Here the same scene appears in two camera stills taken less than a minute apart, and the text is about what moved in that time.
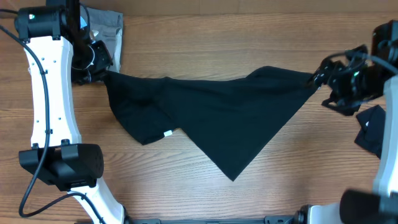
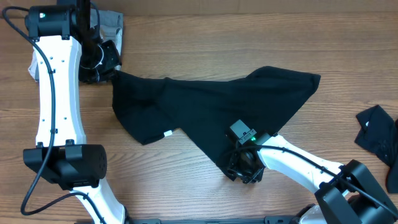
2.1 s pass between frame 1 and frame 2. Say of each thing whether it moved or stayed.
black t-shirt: stayed
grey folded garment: stayed
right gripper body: moved
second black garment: stayed
